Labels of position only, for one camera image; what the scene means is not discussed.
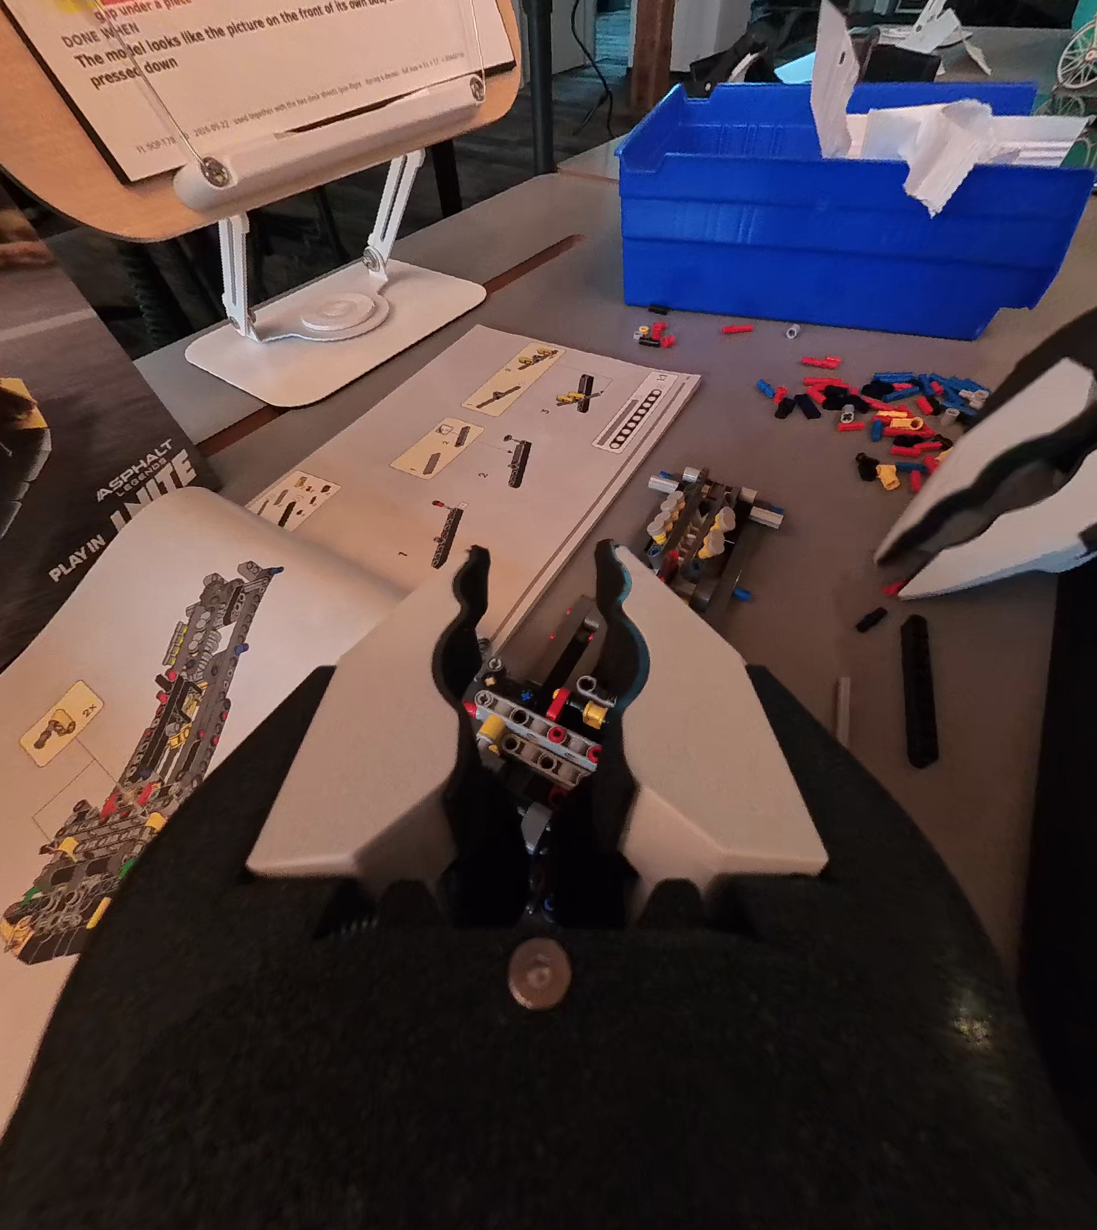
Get wooden document stand white base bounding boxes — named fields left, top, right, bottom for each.
left=0, top=0, right=521, bottom=409

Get blue plastic bin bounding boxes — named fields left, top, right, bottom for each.
left=612, top=81, right=1097, bottom=341

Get long black lego beam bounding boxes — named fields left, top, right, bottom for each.
left=900, top=614, right=939, bottom=769

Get lego set box yellow car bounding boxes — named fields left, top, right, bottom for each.
left=0, top=87, right=222, bottom=727

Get lego car chassis assembly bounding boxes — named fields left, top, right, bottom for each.
left=460, top=464, right=786, bottom=914

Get torn white paper bags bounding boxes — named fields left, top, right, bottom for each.
left=811, top=0, right=1091, bottom=217

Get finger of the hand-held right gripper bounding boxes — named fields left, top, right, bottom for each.
left=872, top=358, right=1097, bottom=570
left=895, top=429, right=1097, bottom=604

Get teal bag bicycle print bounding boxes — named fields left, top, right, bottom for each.
left=1029, top=0, right=1097, bottom=194

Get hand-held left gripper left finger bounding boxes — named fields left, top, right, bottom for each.
left=245, top=543, right=492, bottom=924

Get pile of small lego pins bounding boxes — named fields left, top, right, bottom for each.
left=754, top=352, right=991, bottom=493

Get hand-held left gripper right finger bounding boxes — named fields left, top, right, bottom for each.
left=594, top=538, right=829, bottom=924

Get wooden post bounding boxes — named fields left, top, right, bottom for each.
left=628, top=0, right=678, bottom=92

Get printed paper sheet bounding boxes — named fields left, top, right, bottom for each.
left=0, top=0, right=491, bottom=183

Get lego instruction booklet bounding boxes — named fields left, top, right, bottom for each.
left=0, top=324, right=703, bottom=1211

